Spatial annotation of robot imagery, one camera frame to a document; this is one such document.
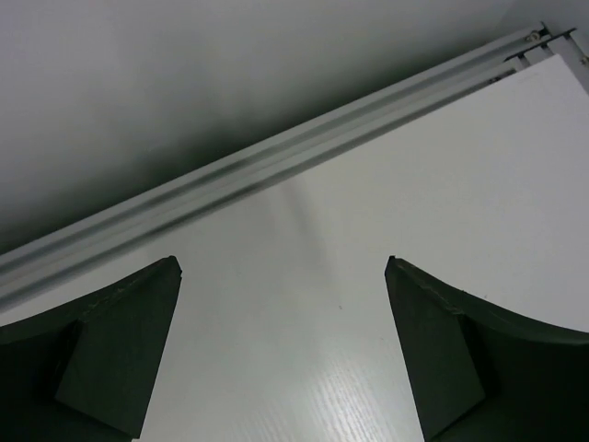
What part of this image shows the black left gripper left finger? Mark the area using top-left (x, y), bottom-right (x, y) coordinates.
top-left (1, 256), bottom-right (182, 441)

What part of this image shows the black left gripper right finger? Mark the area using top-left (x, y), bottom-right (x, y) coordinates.
top-left (385, 257), bottom-right (588, 441)

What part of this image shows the aluminium frame rail left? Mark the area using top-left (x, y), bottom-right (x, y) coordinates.
top-left (1, 24), bottom-right (588, 309)

